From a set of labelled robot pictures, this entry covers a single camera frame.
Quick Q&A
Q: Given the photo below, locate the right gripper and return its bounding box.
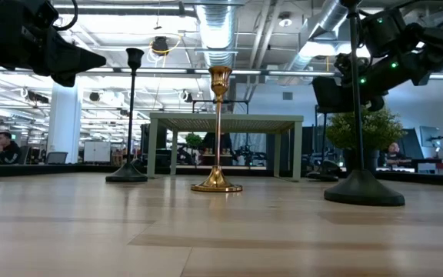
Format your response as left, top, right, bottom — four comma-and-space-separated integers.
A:
312, 75, 390, 115

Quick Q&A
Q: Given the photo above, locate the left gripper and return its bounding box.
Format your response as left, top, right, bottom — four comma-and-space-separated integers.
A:
0, 0, 108, 88

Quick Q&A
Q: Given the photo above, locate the gold candlestick holder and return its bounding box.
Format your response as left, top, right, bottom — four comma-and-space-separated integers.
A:
190, 65, 244, 193

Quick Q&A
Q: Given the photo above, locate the white building column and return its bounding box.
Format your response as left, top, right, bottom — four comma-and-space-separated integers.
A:
46, 82, 83, 165

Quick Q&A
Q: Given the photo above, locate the green artificial bush plant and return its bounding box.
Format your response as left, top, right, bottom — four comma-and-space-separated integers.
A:
325, 106, 406, 153

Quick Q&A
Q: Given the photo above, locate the dark plant pot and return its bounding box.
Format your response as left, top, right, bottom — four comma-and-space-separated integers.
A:
342, 148, 381, 175

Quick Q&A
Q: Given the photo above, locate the small pale green table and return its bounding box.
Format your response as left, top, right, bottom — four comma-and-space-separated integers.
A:
146, 112, 305, 182

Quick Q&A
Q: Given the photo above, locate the person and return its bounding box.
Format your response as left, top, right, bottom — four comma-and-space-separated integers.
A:
384, 142, 414, 169
201, 132, 234, 166
0, 131, 23, 165

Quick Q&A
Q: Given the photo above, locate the white cabinet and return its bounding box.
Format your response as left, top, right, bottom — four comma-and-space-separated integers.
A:
83, 141, 112, 164

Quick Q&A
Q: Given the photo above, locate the black angled panel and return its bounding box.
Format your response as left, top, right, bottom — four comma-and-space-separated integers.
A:
397, 128, 425, 159

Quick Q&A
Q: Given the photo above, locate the computer monitor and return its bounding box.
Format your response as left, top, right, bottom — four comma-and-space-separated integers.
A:
419, 125, 442, 149

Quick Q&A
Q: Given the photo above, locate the small green plant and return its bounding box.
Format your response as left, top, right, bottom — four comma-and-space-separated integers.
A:
185, 132, 204, 149

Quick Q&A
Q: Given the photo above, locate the silver ventilation duct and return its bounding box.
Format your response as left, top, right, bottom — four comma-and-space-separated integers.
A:
195, 0, 238, 68
282, 0, 351, 74

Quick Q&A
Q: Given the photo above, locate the black ceiling device yellow cable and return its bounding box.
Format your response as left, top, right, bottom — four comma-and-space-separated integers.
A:
150, 35, 184, 58

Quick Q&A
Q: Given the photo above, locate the black table edge frame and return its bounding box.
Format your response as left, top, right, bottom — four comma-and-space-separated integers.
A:
0, 162, 443, 189

